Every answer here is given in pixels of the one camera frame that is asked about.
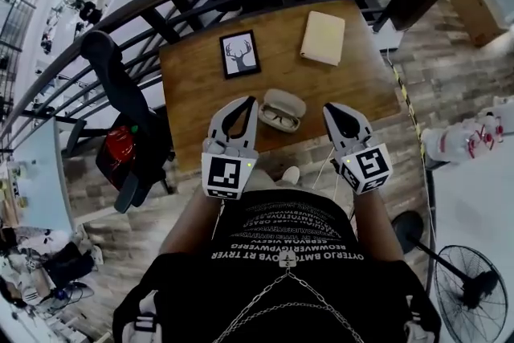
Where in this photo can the red bag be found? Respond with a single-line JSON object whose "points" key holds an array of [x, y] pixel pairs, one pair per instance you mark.
{"points": [[116, 156]]}

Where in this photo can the person's white shoe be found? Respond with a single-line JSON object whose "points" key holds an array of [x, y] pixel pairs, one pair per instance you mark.
{"points": [[291, 174]]}

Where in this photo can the wooden table with metal legs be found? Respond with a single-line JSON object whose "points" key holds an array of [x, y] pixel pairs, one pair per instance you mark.
{"points": [[192, 100]]}

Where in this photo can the black standing fan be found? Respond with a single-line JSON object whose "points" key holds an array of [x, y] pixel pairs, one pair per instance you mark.
{"points": [[478, 289]]}

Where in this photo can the cream notebook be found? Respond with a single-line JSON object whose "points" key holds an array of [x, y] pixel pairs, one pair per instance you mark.
{"points": [[323, 38]]}

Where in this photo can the person's left forearm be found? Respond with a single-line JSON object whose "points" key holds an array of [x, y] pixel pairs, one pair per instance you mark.
{"points": [[190, 225]]}

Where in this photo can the white glasses case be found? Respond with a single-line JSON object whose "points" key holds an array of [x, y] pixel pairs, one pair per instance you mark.
{"points": [[287, 98]]}

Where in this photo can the black office chair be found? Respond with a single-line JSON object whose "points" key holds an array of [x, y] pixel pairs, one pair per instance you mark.
{"points": [[124, 92]]}

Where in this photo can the white desk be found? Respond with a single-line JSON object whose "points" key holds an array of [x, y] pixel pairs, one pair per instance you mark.
{"points": [[40, 180]]}

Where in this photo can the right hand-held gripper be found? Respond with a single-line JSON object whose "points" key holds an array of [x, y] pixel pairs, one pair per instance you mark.
{"points": [[367, 168]]}

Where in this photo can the black framed deer picture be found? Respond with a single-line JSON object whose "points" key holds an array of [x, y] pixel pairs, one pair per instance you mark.
{"points": [[240, 54]]}

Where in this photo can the white board panel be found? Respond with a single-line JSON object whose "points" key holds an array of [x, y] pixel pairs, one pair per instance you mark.
{"points": [[462, 205]]}

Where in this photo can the person's right forearm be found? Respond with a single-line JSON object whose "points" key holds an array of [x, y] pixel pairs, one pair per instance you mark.
{"points": [[377, 229]]}

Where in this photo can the dark-framed eyeglasses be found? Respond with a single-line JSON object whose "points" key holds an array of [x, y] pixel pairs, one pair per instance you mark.
{"points": [[281, 117]]}

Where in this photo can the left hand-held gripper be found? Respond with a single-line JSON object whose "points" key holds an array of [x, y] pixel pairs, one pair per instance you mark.
{"points": [[223, 176]]}

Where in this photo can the person's black printed t-shirt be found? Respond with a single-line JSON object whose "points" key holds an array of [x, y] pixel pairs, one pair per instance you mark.
{"points": [[281, 305]]}

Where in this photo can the cardboard box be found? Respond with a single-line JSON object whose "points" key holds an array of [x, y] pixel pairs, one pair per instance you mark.
{"points": [[478, 12]]}

